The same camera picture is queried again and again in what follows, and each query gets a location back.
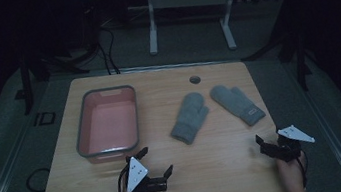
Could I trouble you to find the plain grey mitten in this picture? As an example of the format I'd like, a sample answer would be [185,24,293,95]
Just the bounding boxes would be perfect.
[164,89,215,148]

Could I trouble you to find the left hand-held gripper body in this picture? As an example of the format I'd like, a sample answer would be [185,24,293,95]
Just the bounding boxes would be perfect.
[122,151,170,192]

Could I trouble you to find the grey mitten with label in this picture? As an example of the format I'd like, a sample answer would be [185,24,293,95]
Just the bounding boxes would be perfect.
[208,78,268,132]

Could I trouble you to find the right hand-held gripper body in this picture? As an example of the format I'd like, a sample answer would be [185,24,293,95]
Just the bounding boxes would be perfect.
[256,121,319,167]

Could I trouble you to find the person's right hand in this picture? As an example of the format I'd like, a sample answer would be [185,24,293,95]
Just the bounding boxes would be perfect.
[275,151,310,190]

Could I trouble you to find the black cable loop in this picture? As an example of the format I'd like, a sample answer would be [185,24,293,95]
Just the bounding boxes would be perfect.
[23,166,54,192]

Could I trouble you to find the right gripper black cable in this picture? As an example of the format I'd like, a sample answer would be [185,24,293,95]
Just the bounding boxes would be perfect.
[295,148,312,191]

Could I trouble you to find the pink basin with grey rim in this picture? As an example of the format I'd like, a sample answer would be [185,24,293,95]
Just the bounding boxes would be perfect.
[68,83,146,167]

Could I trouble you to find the grey table cable grommet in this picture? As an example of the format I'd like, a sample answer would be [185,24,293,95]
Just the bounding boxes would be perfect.
[188,75,202,86]

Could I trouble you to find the black tripod stand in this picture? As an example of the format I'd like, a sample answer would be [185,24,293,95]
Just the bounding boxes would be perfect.
[234,0,316,100]
[15,40,108,117]

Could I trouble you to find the black floor cables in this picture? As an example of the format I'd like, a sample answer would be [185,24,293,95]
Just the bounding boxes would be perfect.
[95,25,122,77]

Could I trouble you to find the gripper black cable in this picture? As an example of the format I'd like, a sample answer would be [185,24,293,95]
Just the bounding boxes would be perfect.
[295,148,312,191]
[111,164,133,192]

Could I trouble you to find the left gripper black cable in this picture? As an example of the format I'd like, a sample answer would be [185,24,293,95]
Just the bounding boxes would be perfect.
[111,164,133,192]

